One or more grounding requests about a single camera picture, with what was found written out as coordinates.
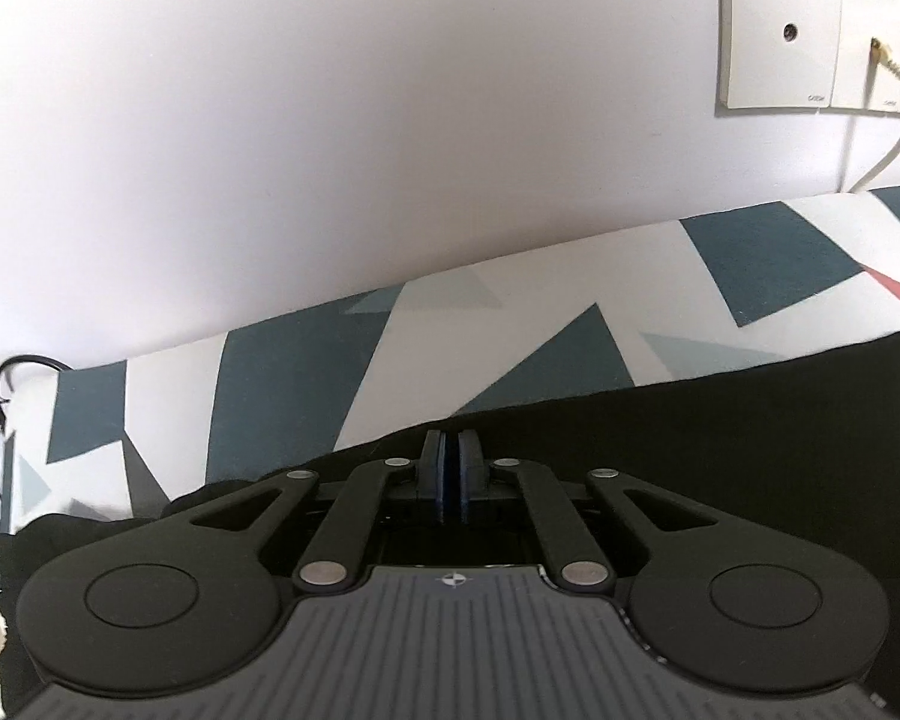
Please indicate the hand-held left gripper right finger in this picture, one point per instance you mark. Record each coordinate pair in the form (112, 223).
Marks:
(465, 480)

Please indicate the white wall plate with hole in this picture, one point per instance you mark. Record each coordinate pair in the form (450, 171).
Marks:
(780, 67)

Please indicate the geometric patterned mat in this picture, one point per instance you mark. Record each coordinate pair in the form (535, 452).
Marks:
(285, 390)

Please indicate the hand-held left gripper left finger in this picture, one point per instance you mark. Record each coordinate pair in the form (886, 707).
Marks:
(441, 480)

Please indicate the black garment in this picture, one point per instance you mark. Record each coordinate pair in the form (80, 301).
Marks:
(757, 450)

